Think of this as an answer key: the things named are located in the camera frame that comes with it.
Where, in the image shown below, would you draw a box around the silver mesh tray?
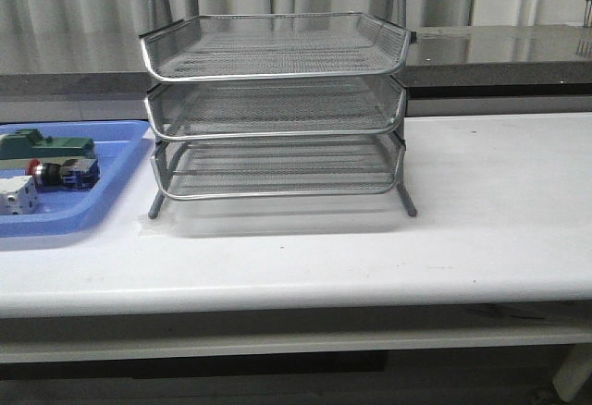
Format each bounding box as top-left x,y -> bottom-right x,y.
151,134 -> 405,201
144,76 -> 407,141
140,12 -> 411,82

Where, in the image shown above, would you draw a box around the red emergency stop button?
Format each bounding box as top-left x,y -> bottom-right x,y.
26,158 -> 100,191

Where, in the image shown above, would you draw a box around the silver mesh bottom tray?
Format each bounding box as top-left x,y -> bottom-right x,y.
151,134 -> 405,201

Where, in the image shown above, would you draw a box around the silver mesh top tray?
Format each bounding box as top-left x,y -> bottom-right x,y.
140,12 -> 411,82

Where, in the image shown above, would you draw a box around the blue plastic tray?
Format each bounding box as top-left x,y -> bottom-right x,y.
1,120 -> 153,238

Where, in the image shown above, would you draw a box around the green terminal block module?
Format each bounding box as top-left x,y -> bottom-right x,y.
1,129 -> 96,160

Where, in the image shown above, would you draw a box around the dark steel back counter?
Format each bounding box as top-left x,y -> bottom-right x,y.
1,25 -> 591,99

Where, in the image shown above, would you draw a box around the white table leg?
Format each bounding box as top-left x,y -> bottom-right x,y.
552,343 -> 592,402

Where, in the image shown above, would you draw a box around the grey metal rack frame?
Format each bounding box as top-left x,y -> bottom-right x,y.
141,18 -> 419,220

